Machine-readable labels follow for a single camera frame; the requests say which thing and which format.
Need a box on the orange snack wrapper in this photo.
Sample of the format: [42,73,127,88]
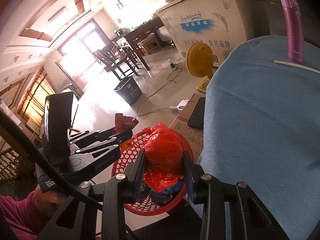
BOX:
[114,113,139,150]

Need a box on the red plastic trash bag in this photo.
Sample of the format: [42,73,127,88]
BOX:
[142,123,184,192]

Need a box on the magenta sleeved forearm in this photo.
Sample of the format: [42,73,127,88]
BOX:
[1,191,50,239]

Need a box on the red plastic trash basket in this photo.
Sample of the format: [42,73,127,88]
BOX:
[111,127,187,216]

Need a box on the gloved left hand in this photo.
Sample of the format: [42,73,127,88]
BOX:
[34,162,73,204]

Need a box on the phone mounted on gripper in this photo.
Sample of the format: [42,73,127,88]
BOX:
[43,92,73,165]

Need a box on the black floor waste bin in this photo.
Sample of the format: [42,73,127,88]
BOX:
[114,76,142,105]

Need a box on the cardboard box on floor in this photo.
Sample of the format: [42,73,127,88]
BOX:
[169,94,203,161]

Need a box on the white power strip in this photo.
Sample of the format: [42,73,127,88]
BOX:
[169,99,189,112]

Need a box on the dark wooden chair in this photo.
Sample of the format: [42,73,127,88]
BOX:
[93,43,139,81]

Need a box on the blue round tablecloth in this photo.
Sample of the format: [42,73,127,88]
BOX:
[199,36,319,239]

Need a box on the yellow electric fan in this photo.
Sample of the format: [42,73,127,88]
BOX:
[186,42,214,93]

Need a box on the dark wooden dining table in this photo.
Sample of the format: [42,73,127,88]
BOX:
[124,17,164,70]

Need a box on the white chest freezer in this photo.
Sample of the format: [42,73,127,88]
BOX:
[157,0,254,67]

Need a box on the long white stick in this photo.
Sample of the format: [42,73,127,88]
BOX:
[274,60,320,74]

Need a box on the purple thermos bottle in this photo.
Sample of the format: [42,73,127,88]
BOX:
[280,0,304,63]

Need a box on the black cable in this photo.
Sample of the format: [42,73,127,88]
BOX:
[0,109,104,212]

